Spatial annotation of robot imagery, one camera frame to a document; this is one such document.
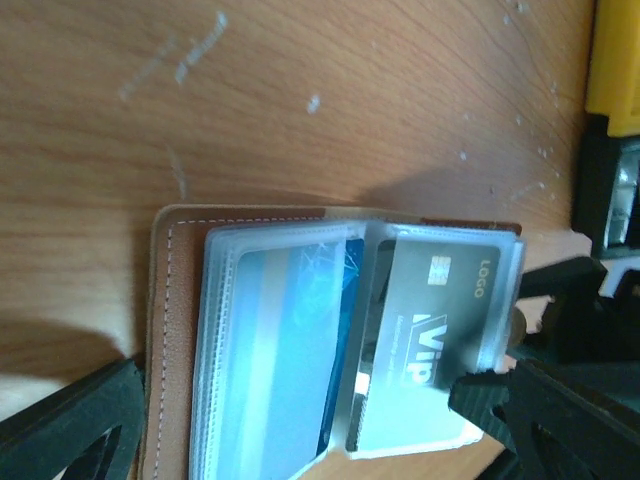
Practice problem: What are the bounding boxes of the black bin right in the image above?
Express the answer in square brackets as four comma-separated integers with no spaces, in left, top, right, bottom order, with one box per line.
[571,115,639,260]

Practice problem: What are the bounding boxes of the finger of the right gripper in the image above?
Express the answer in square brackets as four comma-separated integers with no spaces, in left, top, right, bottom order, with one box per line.
[509,256,639,365]

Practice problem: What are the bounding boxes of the black VIP credit card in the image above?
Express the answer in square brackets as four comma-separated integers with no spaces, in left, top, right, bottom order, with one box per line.
[346,239,502,458]

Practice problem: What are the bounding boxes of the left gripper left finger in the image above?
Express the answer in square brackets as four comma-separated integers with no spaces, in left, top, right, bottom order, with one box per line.
[1,359,145,479]

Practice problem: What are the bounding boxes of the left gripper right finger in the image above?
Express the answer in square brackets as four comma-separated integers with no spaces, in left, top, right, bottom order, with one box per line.
[449,360,639,479]

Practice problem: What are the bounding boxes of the yellow bin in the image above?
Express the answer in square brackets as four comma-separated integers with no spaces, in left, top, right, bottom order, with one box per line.
[585,0,639,137]

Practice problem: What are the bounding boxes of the brown leather card holder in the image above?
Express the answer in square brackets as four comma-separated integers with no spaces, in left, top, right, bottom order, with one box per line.
[138,204,522,479]

